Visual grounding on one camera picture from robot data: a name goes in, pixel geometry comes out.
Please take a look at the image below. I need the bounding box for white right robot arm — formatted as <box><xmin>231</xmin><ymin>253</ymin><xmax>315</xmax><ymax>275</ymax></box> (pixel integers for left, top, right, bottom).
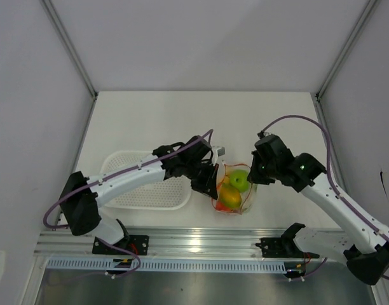
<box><xmin>247</xmin><ymin>133</ymin><xmax>389</xmax><ymax>285</ymax></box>

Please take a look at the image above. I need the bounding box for green apple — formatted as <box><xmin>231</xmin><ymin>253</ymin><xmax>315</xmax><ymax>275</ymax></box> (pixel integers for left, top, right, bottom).
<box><xmin>229</xmin><ymin>170</ymin><xmax>250</xmax><ymax>193</ymax></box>

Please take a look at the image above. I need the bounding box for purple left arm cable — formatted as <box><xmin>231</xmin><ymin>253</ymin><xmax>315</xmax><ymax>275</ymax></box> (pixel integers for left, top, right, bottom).
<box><xmin>43</xmin><ymin>128</ymin><xmax>214</xmax><ymax>280</ymax></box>

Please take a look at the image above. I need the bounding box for white perforated plastic basket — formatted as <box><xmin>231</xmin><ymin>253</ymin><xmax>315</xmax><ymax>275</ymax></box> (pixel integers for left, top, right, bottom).
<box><xmin>100</xmin><ymin>151</ymin><xmax>192</xmax><ymax>210</ymax></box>

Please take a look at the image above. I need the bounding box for orange fruit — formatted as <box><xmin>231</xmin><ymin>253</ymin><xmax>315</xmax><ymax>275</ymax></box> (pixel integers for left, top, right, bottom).
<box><xmin>221</xmin><ymin>175</ymin><xmax>230</xmax><ymax>187</ymax></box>

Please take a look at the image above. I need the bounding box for aluminium frame post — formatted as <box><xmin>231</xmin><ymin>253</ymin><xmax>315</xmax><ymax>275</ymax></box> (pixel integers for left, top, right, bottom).
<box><xmin>39</xmin><ymin>0</ymin><xmax>98</xmax><ymax>100</ymax></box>
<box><xmin>315</xmin><ymin>0</ymin><xmax>381</xmax><ymax>102</ymax></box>

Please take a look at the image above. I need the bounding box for yellow green mango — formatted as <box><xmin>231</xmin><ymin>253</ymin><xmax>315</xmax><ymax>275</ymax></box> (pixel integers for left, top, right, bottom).
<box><xmin>218</xmin><ymin>185</ymin><xmax>242</xmax><ymax>209</ymax></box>

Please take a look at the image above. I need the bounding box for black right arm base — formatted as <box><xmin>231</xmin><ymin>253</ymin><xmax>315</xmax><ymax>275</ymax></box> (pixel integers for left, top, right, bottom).
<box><xmin>254</xmin><ymin>237</ymin><xmax>320</xmax><ymax>281</ymax></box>

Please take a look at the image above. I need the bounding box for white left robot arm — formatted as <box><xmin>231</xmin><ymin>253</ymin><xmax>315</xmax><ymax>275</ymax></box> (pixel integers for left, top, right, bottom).
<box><xmin>59</xmin><ymin>135</ymin><xmax>225</xmax><ymax>254</ymax></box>

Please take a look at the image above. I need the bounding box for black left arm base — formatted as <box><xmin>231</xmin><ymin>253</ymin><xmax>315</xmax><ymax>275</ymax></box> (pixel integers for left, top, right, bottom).
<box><xmin>92</xmin><ymin>234</ymin><xmax>150</xmax><ymax>274</ymax></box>

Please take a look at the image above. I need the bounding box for aluminium rail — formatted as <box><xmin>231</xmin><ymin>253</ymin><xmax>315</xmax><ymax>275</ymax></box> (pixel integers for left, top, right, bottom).
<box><xmin>33</xmin><ymin>227</ymin><xmax>284</xmax><ymax>258</ymax></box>

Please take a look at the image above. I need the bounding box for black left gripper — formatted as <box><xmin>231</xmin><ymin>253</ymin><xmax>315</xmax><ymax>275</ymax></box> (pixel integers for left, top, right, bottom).
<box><xmin>184</xmin><ymin>160</ymin><xmax>219</xmax><ymax>200</ymax></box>

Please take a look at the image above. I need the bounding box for clear zip top bag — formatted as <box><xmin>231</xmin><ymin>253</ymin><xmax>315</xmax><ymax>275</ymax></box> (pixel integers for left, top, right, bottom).
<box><xmin>211</xmin><ymin>161</ymin><xmax>257</xmax><ymax>215</ymax></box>

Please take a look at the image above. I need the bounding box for slotted cable duct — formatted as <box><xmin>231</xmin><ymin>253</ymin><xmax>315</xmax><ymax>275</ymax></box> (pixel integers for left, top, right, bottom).
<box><xmin>46</xmin><ymin>257</ymin><xmax>287</xmax><ymax>274</ymax></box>

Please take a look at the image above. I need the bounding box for right aluminium frame post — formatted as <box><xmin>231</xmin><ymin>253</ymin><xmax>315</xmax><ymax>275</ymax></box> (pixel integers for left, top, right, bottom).
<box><xmin>315</xmin><ymin>0</ymin><xmax>381</xmax><ymax>102</ymax></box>

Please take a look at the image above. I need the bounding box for left aluminium frame post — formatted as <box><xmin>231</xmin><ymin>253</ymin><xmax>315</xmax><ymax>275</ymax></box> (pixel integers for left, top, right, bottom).
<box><xmin>39</xmin><ymin>0</ymin><xmax>98</xmax><ymax>100</ymax></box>

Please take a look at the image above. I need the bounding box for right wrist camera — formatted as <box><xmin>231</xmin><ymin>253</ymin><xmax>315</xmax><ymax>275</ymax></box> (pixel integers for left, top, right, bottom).
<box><xmin>257</xmin><ymin>130</ymin><xmax>271</xmax><ymax>139</ymax></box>

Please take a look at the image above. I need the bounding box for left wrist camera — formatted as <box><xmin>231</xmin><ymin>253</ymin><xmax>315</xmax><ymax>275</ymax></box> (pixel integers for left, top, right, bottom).
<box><xmin>211</xmin><ymin>146</ymin><xmax>226</xmax><ymax>165</ymax></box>

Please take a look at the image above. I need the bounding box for red peach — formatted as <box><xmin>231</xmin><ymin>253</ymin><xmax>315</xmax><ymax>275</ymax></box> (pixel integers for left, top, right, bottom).
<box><xmin>214</xmin><ymin>201</ymin><xmax>236</xmax><ymax>214</ymax></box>

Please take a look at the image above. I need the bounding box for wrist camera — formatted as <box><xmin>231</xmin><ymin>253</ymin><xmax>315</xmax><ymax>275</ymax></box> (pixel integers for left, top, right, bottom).
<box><xmin>257</xmin><ymin>130</ymin><xmax>271</xmax><ymax>139</ymax></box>
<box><xmin>211</xmin><ymin>146</ymin><xmax>226</xmax><ymax>165</ymax></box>

